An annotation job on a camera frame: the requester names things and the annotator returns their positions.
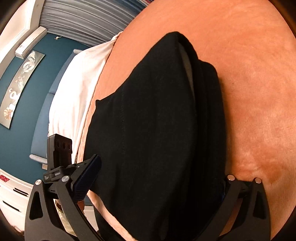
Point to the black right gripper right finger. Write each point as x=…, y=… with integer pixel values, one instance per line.
x=244, y=213

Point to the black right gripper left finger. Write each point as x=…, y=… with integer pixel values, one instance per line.
x=42, y=220

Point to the black pants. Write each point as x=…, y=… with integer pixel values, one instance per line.
x=162, y=140

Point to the blue padded headboard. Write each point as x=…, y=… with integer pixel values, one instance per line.
x=39, y=142

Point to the white bedside drawer cabinet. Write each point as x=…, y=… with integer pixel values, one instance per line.
x=15, y=194

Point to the white bed sheet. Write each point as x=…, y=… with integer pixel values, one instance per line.
x=71, y=102

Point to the white air conditioner unit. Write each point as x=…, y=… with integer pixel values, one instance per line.
x=27, y=45

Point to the grey striped curtain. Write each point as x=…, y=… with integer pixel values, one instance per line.
x=89, y=22

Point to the orange plush blanket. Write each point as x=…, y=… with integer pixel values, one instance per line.
x=252, y=50

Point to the silver floral wall art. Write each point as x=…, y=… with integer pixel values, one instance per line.
x=17, y=85

